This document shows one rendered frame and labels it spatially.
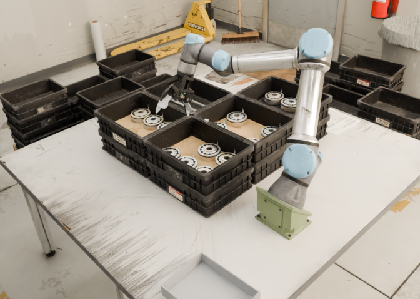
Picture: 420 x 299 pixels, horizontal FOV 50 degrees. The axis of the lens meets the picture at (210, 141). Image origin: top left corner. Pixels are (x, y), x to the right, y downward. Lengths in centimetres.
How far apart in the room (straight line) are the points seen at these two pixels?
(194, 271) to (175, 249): 14
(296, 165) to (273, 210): 26
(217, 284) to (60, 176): 100
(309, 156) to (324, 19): 362
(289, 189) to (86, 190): 94
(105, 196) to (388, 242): 169
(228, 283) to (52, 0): 401
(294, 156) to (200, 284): 55
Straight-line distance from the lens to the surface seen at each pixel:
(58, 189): 219
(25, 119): 335
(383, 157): 232
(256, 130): 219
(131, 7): 562
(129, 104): 238
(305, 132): 161
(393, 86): 352
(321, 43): 165
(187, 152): 204
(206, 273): 167
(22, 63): 511
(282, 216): 175
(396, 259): 281
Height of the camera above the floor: 196
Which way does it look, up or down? 33 degrees down
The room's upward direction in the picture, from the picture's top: 3 degrees counter-clockwise
